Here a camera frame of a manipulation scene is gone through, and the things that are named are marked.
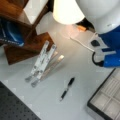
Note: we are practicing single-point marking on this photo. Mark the black ballpoint pen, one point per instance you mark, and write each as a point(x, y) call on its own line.
point(67, 88)

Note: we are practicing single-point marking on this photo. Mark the black grey storage box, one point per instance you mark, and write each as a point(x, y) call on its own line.
point(104, 104)

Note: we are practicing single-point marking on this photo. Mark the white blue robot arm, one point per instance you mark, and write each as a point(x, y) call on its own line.
point(104, 15)

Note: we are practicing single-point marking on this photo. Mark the orange connector plug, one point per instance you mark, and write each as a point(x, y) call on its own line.
point(81, 28)

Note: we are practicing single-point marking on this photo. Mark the blue book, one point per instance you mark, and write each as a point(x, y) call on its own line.
point(10, 33)

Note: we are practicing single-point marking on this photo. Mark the wooden shelf unit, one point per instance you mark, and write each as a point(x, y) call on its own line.
point(26, 14)

